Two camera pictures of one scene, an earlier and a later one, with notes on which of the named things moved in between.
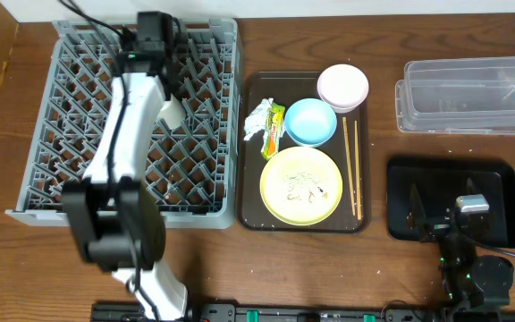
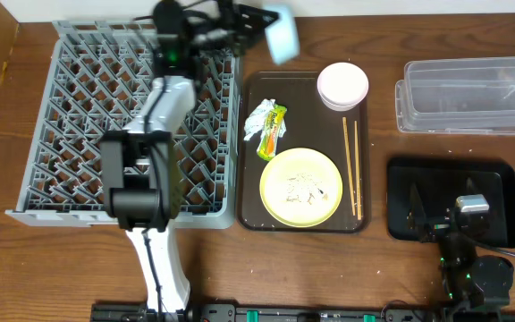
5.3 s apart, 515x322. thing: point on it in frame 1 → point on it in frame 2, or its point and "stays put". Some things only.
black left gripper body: x=151 y=27 → x=238 y=23
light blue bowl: x=310 y=122 → x=282 y=35
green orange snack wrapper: x=273 y=131 stays put
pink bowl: x=342 y=87 stays put
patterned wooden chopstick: x=349 y=162 stays put
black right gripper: x=439 y=227 stays put
